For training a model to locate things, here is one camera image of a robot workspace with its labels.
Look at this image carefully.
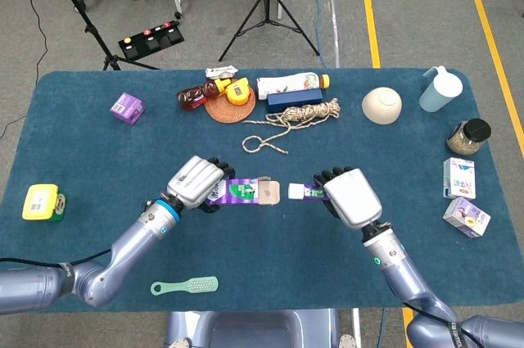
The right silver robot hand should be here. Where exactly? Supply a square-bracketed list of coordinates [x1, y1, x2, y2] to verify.
[313, 166, 384, 230]

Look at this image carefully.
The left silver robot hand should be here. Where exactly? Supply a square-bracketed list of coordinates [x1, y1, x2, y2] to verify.
[166, 155, 237, 215]

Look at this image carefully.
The purple toothpaste box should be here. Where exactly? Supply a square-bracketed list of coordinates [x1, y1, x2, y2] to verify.
[204, 175, 282, 206]

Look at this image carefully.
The purple toothpaste tube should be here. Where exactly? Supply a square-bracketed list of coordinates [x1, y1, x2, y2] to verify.
[287, 183, 331, 201]

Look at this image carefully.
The dark blue rectangular box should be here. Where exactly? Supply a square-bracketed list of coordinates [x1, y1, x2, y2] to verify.
[266, 88, 324, 114]

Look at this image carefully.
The yellow lidded green box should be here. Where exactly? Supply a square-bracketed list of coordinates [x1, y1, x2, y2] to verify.
[21, 183, 69, 223]

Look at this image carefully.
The round woven coaster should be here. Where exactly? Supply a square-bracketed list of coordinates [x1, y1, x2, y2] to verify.
[204, 85, 257, 124]

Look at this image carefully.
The red tea bottle yellow cap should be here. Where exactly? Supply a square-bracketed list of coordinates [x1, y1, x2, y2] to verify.
[176, 79, 230, 111]

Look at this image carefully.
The blue table mat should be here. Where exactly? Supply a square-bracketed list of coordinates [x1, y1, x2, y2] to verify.
[0, 69, 524, 312]

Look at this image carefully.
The upturned beige bowl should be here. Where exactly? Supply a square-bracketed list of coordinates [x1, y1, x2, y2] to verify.
[361, 86, 403, 125]

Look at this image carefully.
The small purple carton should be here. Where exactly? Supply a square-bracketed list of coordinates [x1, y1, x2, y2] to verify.
[109, 92, 147, 126]

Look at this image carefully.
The yellow tape measure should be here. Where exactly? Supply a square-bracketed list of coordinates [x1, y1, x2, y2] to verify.
[224, 76, 252, 106]

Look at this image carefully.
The green scrubbing brush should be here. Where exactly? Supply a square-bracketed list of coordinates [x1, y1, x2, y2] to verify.
[150, 276, 219, 296]

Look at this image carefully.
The white blue milk carton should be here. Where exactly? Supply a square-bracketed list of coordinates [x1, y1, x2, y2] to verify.
[442, 156, 477, 201]

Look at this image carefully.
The white snack packet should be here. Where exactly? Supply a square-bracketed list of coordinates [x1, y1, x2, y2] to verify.
[205, 65, 239, 81]

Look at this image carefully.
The purple white drink carton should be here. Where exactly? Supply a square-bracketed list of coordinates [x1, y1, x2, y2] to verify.
[442, 197, 492, 239]

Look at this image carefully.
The glass jar black lid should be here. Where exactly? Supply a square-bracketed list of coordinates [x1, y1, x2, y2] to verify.
[445, 118, 492, 156]

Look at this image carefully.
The white drink bottle yellow cap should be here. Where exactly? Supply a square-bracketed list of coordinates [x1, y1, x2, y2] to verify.
[256, 71, 331, 101]

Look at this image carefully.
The light blue pitcher cup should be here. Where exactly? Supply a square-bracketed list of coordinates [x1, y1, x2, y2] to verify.
[418, 65, 464, 113]

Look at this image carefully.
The black foot pedal panel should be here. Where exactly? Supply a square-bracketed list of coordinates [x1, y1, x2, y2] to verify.
[118, 20, 186, 61]

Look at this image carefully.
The grey robot torso base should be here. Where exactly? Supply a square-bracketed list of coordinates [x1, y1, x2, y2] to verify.
[163, 309, 357, 348]

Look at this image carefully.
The black light stand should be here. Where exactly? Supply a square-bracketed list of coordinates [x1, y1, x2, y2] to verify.
[40, 0, 160, 71]

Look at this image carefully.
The bundled beige rope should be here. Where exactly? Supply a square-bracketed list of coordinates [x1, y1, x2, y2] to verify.
[241, 97, 341, 156]

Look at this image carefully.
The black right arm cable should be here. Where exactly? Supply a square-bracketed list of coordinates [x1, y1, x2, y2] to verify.
[400, 301, 484, 348]

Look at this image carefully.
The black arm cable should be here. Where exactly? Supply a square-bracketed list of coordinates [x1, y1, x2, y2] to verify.
[400, 301, 484, 348]
[0, 247, 114, 267]

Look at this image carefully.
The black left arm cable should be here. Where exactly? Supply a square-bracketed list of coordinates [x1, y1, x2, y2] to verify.
[0, 247, 114, 267]

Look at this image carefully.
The blue floor cable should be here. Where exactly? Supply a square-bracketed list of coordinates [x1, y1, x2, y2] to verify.
[293, 0, 328, 70]

